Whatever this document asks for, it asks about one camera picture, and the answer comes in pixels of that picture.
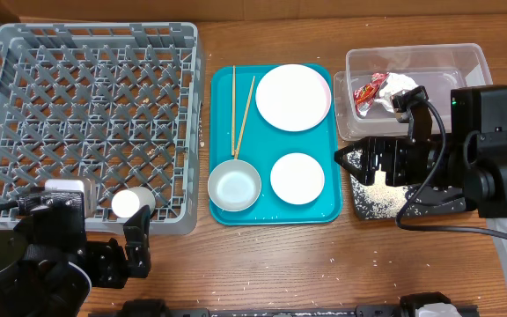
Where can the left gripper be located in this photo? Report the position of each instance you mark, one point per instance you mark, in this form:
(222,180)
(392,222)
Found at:
(113,273)

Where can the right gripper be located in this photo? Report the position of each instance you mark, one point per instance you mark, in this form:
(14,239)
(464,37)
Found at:
(396,161)

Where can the small white cup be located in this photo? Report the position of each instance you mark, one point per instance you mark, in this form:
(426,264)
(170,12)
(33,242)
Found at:
(128,202)

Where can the small white bowl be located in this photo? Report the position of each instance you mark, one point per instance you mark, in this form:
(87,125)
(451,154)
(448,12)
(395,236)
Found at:
(297,178)

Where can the red snack wrapper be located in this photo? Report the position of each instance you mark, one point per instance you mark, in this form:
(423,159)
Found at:
(364,96)

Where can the large white plate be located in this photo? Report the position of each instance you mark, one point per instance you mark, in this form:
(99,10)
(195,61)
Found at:
(293,97)

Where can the white tissue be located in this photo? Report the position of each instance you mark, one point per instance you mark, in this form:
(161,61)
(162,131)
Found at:
(394,85)

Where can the grey metal bowl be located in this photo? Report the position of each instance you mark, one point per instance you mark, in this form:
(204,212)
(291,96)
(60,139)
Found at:
(234,185)

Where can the wooden chopstick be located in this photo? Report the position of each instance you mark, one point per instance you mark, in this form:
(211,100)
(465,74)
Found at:
(243,125)
(233,110)

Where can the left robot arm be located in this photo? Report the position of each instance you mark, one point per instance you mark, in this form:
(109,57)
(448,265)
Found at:
(48,267)

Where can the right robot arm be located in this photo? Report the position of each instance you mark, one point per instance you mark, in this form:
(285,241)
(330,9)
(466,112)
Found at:
(471,156)

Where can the pile of rice grains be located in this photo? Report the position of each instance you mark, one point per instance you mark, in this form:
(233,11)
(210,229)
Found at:
(379,201)

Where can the black plastic tray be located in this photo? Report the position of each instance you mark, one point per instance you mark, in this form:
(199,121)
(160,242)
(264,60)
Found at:
(380,186)

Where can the teal serving tray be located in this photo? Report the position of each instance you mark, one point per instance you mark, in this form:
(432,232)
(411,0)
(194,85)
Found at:
(262,146)

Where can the grey plastic dish rack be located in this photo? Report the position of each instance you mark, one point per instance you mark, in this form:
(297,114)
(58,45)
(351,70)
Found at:
(115,103)

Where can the clear plastic bin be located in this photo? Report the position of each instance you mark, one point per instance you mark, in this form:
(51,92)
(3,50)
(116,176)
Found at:
(439,68)

